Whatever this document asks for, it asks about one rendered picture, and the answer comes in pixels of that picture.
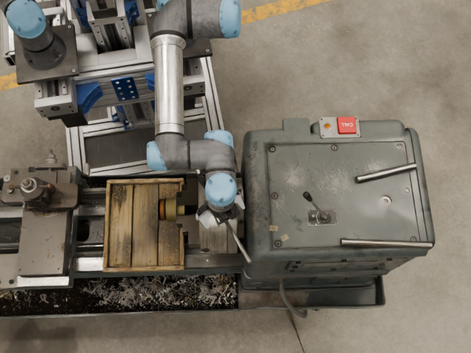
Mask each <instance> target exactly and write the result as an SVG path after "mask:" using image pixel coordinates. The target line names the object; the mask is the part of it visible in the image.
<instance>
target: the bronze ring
mask: <svg viewBox="0 0 471 353"><path fill-rule="evenodd" d="M182 215H183V216H185V215H186V205H177V203H176V196H175V198H166V200H165V199H161V200H158V220H159V221H165V220H167V222H175V223H176V222H177V216H182Z"/></svg>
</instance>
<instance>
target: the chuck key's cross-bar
mask: <svg viewBox="0 0 471 353"><path fill-rule="evenodd" d="M224 223H225V224H226V226H227V228H228V229H229V231H230V233H231V234H232V236H233V239H234V240H235V242H236V243H237V245H238V247H239V248H240V250H241V252H242V253H243V256H244V257H245V259H246V261H247V262H248V263H251V262H252V261H251V259H250V258H249V256H248V255H247V252H246V251H245V249H244V247H243V245H242V244H241V242H240V240H239V239H238V237H237V235H236V234H235V232H234V230H233V229H232V227H231V225H230V223H229V222H228V221H226V222H224Z"/></svg>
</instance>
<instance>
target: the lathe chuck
mask: <svg viewBox="0 0 471 353"><path fill-rule="evenodd" d="M206 200H207V197H206V194H205V190H204V188H203V187H202V185H201V184H200V182H199V180H198V208H199V207H201V206H202V205H203V204H204V203H205V201H206ZM211 214H212V212H211ZM209 222H210V228H208V229H207V228H206V227H205V226H204V225H203V224H202V223H201V221H200V220H199V235H200V248H201V249H204V248H208V249H210V251H208V252H204V251H201V250H200V252H201V254H227V226H226V224H225V223H222V224H221V225H220V228H219V227H218V225H217V223H216V221H215V218H214V217H213V215H211V217H210V218H209Z"/></svg>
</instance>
